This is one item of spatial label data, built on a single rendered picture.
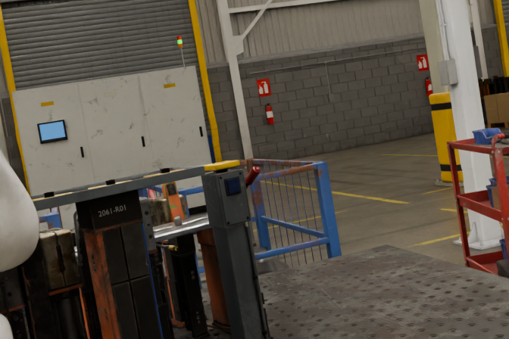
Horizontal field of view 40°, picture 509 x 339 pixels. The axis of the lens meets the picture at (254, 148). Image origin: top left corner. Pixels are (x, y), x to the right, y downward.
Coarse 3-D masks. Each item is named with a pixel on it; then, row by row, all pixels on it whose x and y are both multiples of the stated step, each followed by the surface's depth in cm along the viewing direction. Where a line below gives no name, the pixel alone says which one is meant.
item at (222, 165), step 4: (228, 160) 150; (232, 160) 148; (236, 160) 147; (208, 164) 149; (212, 164) 147; (216, 164) 145; (220, 164) 145; (224, 164) 146; (228, 164) 146; (232, 164) 146; (236, 164) 147; (208, 168) 147; (212, 168) 146; (216, 168) 144; (220, 168) 145; (224, 168) 146; (216, 172) 148; (220, 172) 147
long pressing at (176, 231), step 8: (200, 216) 188; (168, 224) 184; (184, 224) 180; (192, 224) 177; (200, 224) 173; (208, 224) 174; (160, 232) 172; (168, 232) 168; (176, 232) 169; (184, 232) 170; (192, 232) 171; (160, 240) 166
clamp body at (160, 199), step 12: (156, 204) 195; (156, 216) 196; (168, 216) 192; (168, 252) 194; (168, 264) 196; (168, 276) 197; (168, 288) 197; (168, 300) 199; (180, 300) 194; (180, 312) 194; (180, 324) 194
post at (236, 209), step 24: (216, 192) 145; (240, 192) 146; (216, 216) 147; (240, 216) 147; (216, 240) 150; (240, 240) 147; (240, 264) 147; (240, 288) 146; (240, 312) 146; (240, 336) 148; (264, 336) 149
